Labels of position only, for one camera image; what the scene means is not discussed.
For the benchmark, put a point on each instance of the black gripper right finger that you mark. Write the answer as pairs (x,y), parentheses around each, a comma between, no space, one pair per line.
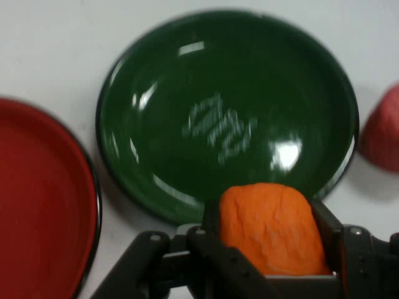
(358,258)

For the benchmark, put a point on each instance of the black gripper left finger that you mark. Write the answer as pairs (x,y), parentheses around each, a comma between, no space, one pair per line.
(212,258)

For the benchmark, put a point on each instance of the orange toy food piece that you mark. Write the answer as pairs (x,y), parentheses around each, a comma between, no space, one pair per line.
(271,230)

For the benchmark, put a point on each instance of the pink-red toy fruit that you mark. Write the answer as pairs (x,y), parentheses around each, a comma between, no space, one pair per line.
(385,134)

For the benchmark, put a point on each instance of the green enamel plate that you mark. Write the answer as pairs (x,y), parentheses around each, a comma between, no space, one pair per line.
(193,93)

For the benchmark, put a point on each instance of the red enamel plate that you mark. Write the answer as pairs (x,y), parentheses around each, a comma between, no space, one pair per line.
(40,199)

